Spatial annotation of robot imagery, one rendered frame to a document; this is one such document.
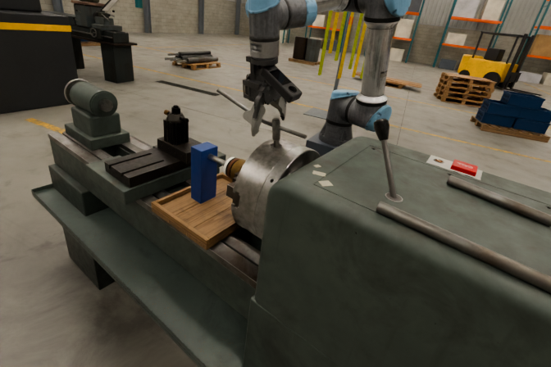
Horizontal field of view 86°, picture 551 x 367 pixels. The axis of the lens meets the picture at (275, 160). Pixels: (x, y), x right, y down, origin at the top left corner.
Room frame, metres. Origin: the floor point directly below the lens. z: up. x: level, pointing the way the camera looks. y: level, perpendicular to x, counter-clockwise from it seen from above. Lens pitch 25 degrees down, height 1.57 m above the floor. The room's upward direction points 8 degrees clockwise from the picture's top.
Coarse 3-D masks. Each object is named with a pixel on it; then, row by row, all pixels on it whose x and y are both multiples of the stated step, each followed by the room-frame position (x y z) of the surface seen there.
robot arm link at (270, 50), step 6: (252, 42) 0.78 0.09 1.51; (258, 42) 0.84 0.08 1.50; (270, 42) 0.84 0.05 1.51; (276, 42) 0.78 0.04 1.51; (252, 48) 0.77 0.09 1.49; (258, 48) 0.77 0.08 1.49; (264, 48) 0.77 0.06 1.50; (270, 48) 0.77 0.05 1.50; (276, 48) 0.79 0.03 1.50; (252, 54) 0.79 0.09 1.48; (258, 54) 0.77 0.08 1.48; (264, 54) 0.77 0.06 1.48; (270, 54) 0.77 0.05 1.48; (276, 54) 0.79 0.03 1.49; (264, 60) 0.78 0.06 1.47
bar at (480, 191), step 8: (456, 184) 0.63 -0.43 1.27; (464, 184) 0.62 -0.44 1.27; (472, 184) 0.62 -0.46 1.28; (472, 192) 0.61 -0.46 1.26; (480, 192) 0.60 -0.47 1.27; (488, 192) 0.59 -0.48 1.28; (488, 200) 0.59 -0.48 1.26; (496, 200) 0.58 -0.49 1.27; (504, 200) 0.57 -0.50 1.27; (512, 200) 0.57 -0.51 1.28; (512, 208) 0.55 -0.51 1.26; (520, 208) 0.55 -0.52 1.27; (528, 208) 0.54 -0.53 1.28; (528, 216) 0.54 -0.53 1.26; (536, 216) 0.53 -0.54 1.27; (544, 216) 0.52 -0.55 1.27
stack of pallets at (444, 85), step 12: (444, 72) 9.44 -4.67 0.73; (444, 84) 8.98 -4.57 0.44; (456, 84) 9.34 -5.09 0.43; (468, 84) 8.65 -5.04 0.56; (480, 84) 8.62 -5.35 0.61; (492, 84) 8.55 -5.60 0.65; (444, 96) 8.73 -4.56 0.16; (456, 96) 9.00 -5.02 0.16; (468, 96) 8.62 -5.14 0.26; (480, 96) 8.55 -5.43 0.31
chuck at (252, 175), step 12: (264, 144) 0.80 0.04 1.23; (288, 144) 0.81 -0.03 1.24; (252, 156) 0.76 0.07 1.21; (264, 156) 0.75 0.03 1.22; (276, 156) 0.75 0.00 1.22; (252, 168) 0.73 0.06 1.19; (264, 168) 0.72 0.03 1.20; (240, 180) 0.72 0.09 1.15; (252, 180) 0.70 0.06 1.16; (264, 180) 0.69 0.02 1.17; (240, 192) 0.70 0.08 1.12; (252, 192) 0.69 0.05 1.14; (240, 204) 0.69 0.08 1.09; (252, 204) 0.67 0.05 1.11; (240, 216) 0.70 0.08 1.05; (252, 216) 0.67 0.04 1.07; (252, 228) 0.68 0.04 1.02
